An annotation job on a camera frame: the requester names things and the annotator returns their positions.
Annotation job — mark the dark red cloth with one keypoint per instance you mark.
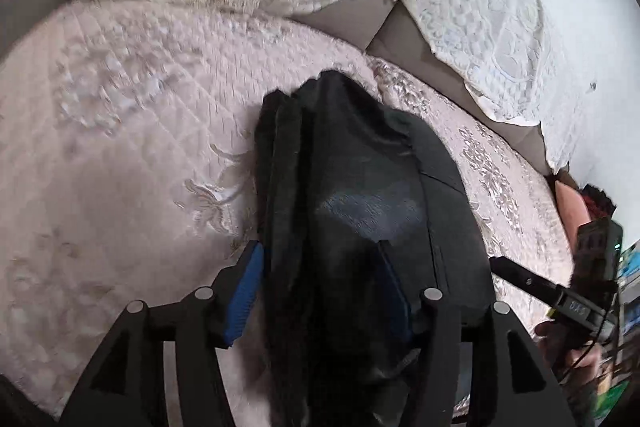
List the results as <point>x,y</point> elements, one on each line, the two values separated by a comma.
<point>597,202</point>

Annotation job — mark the black leather jacket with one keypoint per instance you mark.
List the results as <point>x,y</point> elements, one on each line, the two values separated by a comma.
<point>350,157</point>

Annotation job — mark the pink cushion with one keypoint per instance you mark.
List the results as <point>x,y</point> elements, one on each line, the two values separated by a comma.
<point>570,207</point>

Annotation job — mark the person's right hand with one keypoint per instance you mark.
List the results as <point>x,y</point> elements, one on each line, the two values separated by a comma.
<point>550,337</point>

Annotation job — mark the white lace cover cloth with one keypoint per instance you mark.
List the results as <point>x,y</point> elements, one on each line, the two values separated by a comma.
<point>475,17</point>

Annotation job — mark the beige patterned quilted bedspread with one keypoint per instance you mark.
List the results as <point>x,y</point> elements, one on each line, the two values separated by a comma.
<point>125,107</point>

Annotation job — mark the green packet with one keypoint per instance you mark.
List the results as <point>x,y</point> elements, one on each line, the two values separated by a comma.
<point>612,399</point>

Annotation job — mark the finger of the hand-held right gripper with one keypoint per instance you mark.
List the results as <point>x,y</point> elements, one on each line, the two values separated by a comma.
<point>520,277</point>

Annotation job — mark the grey upholstered sofa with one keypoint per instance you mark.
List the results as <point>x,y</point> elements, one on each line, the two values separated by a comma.
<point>350,19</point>

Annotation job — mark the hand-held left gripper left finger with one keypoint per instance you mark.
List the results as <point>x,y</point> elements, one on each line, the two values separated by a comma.
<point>245,287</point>

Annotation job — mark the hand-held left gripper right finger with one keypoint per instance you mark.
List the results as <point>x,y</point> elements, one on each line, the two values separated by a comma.
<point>396,294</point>

